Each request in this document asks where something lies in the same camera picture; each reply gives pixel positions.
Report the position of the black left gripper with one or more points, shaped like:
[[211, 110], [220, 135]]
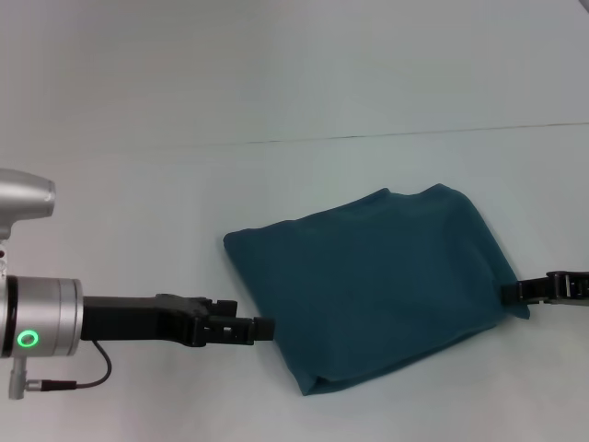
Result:
[[142, 320]]

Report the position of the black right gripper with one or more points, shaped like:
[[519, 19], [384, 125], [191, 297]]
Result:
[[573, 287]]

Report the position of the teal blue t-shirt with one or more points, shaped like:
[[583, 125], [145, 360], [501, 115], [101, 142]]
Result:
[[368, 285]]

